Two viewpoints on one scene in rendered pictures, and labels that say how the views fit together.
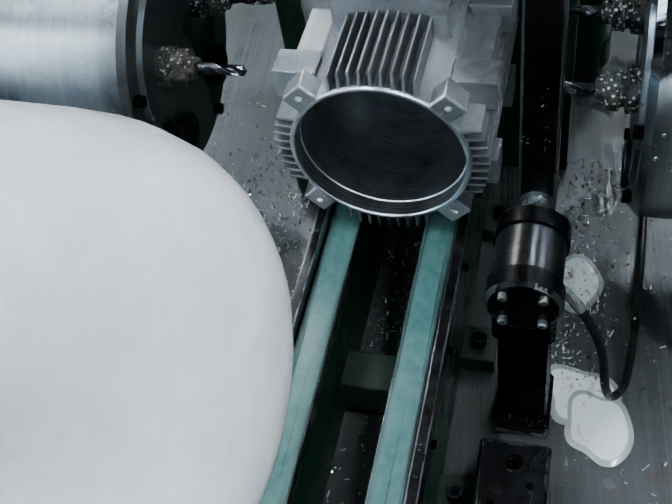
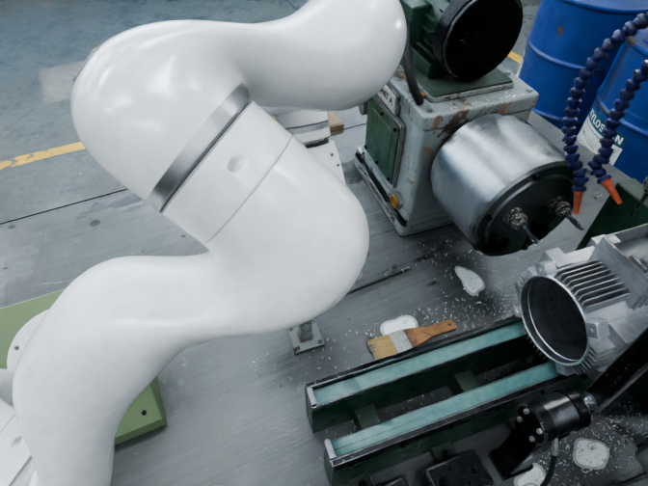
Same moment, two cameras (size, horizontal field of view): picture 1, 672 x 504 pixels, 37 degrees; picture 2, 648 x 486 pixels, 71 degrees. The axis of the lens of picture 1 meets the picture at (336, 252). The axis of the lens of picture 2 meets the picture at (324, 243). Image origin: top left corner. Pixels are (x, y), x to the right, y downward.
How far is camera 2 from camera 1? 13 cm
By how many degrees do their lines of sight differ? 32
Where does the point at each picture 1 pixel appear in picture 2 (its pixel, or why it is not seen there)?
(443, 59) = (616, 312)
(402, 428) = (447, 409)
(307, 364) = (445, 354)
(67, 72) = (474, 187)
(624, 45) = not seen: outside the picture
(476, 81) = (619, 334)
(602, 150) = not seen: outside the picture
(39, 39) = (477, 169)
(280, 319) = (327, 291)
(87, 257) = (278, 219)
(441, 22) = (633, 299)
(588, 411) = not seen: outside the picture
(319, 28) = (584, 255)
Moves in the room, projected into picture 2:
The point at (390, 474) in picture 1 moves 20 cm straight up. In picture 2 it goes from (425, 416) to (450, 357)
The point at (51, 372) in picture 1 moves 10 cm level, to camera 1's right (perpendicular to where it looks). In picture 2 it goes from (242, 235) to (351, 341)
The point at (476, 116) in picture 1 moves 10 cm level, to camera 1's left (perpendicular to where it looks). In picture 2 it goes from (604, 345) to (545, 305)
